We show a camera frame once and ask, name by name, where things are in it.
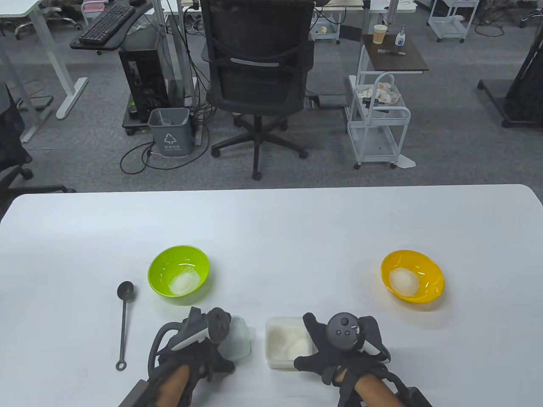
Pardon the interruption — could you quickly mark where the person's left hand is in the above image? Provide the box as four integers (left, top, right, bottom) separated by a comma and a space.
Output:
157, 314, 236, 384

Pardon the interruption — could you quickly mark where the person's right hand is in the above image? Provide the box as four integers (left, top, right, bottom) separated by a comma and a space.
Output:
294, 312, 390, 385

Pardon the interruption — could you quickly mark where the black and white controller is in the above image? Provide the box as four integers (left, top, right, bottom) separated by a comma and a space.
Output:
326, 313, 391, 362
148, 307, 232, 376

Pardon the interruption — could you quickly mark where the clear lid with green seal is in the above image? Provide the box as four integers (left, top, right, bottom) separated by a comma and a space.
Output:
218, 315, 257, 361

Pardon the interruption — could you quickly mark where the clear plastic sugar container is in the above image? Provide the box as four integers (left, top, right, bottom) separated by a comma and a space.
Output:
266, 317, 314, 370

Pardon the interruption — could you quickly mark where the white sugar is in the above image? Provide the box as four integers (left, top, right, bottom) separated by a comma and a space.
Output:
389, 268, 418, 296
170, 273, 201, 296
269, 324, 310, 359

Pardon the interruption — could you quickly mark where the green bowl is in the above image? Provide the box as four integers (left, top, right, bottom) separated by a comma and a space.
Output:
148, 245, 211, 298

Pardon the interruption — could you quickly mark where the black long-handled spoon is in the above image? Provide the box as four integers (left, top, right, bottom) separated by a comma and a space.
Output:
115, 281, 136, 371

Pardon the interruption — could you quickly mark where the yellow bowl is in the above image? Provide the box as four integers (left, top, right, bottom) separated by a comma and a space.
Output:
381, 250, 445, 303

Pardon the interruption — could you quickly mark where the person's right forearm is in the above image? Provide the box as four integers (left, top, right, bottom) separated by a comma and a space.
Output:
354, 373, 403, 407

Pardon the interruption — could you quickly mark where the person's left forearm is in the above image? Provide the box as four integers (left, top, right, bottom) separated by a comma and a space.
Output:
157, 365, 191, 407

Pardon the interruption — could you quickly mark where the grey trash bin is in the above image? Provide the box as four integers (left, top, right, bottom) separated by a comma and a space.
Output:
147, 107, 192, 156

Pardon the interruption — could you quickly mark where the white rolling cart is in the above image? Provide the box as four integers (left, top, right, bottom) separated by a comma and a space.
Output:
347, 72, 412, 169

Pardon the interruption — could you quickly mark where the crumpled white cloth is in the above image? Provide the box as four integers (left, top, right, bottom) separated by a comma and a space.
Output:
355, 83, 401, 104

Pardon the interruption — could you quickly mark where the black mesh office chair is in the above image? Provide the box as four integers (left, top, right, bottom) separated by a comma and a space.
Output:
199, 0, 316, 181

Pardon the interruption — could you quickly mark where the black computer tower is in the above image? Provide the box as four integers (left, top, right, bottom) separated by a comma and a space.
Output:
118, 46, 170, 123

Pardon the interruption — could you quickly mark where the black swivel chair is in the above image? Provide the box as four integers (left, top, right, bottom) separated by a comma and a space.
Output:
0, 83, 77, 212

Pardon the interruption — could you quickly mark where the dark brown side table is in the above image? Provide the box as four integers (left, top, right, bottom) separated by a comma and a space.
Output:
358, 34, 430, 75

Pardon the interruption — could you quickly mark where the small white cart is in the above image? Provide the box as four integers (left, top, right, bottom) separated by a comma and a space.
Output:
310, 11, 342, 44

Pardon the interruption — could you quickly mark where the black keyboard desk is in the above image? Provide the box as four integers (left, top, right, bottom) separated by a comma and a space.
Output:
70, 2, 154, 55

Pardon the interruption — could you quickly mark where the black floor stand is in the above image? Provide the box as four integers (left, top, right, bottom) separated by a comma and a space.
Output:
478, 36, 543, 128

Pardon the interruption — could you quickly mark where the black keyboard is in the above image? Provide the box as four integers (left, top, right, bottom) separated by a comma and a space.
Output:
79, 4, 136, 45

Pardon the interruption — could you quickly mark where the white standing desk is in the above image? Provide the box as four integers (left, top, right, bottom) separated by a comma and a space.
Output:
0, 0, 89, 142

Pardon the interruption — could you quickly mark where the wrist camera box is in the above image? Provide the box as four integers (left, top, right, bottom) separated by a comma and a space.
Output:
118, 379, 150, 407
401, 384, 433, 407

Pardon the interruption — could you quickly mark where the white wire cart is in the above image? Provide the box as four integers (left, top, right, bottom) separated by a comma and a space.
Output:
428, 0, 481, 43

